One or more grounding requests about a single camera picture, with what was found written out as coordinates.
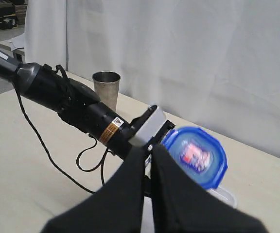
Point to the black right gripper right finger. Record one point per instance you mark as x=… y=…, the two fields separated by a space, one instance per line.
x=182 y=206

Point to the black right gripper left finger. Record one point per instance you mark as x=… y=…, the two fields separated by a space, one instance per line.
x=115 y=208

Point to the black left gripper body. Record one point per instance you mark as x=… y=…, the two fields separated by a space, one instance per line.
x=135 y=125

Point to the stainless steel cup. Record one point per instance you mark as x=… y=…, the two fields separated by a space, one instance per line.
x=106 y=86

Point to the blue plastic lid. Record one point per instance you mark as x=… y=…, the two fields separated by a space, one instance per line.
x=199 y=155

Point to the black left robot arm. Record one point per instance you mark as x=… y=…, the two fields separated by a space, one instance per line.
x=79 y=106

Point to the white backdrop curtain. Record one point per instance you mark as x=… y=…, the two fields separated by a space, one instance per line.
x=215 y=63

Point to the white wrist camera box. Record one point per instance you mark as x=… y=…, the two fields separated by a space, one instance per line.
x=149 y=128

